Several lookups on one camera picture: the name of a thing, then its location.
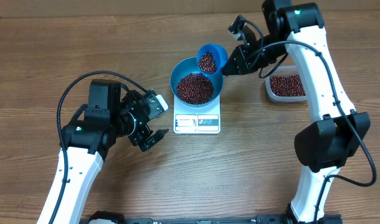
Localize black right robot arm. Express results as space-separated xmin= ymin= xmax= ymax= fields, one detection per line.
xmin=222 ymin=1 xmax=370 ymax=223

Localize red beans in bowl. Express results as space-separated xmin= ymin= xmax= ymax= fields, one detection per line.
xmin=176 ymin=73 xmax=214 ymax=105

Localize white digital kitchen scale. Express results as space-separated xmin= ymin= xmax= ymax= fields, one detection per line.
xmin=173 ymin=95 xmax=221 ymax=134

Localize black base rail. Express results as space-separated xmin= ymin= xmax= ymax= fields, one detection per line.
xmin=79 ymin=210 xmax=343 ymax=224

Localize clear plastic container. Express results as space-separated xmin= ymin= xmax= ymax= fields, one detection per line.
xmin=265 ymin=65 xmax=306 ymax=103

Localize red beans in scoop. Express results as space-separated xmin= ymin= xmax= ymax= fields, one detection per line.
xmin=198 ymin=52 xmax=217 ymax=74

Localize blue plastic measuring scoop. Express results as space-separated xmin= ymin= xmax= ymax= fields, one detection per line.
xmin=196 ymin=43 xmax=228 ymax=75

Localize teal metal bowl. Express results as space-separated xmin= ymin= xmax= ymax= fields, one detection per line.
xmin=170 ymin=57 xmax=224 ymax=107

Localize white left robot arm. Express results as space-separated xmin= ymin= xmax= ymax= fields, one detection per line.
xmin=38 ymin=79 xmax=169 ymax=223

